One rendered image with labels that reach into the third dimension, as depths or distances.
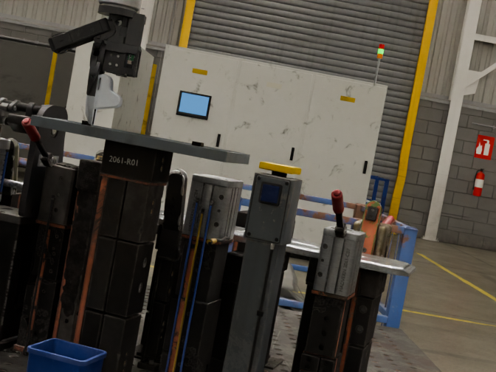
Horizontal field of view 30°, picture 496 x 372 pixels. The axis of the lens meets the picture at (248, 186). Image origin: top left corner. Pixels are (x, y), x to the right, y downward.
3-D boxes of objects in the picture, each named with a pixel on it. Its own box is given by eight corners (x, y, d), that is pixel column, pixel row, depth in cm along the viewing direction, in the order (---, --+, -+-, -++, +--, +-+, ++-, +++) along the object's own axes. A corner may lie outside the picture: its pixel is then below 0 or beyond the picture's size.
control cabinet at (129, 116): (87, 199, 1219) (119, 15, 1206) (128, 207, 1218) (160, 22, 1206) (44, 214, 979) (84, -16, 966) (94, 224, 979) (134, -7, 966)
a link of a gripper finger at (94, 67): (94, 95, 163) (102, 46, 163) (85, 94, 163) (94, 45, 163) (97, 98, 168) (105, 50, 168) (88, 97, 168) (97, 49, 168)
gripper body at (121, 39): (132, 79, 164) (144, 11, 164) (84, 70, 164) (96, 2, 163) (136, 81, 172) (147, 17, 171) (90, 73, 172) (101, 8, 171)
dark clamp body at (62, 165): (77, 353, 190) (108, 170, 188) (45, 364, 177) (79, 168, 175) (31, 340, 193) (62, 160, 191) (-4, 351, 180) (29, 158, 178)
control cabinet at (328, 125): (133, 230, 982) (173, 1, 969) (136, 225, 1035) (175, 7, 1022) (353, 269, 996) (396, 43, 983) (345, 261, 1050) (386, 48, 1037)
